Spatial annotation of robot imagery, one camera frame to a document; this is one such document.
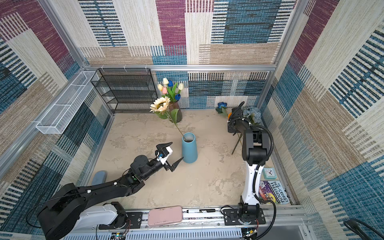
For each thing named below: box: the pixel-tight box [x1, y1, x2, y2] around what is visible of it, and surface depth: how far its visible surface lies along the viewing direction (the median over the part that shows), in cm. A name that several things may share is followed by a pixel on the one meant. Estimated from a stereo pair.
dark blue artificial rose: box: [215, 102, 228, 117], surface depth 121 cm
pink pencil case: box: [148, 205, 183, 226], surface depth 76 cm
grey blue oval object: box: [91, 170, 108, 186], surface depth 89 cm
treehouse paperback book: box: [258, 180, 290, 205], surface depth 81 cm
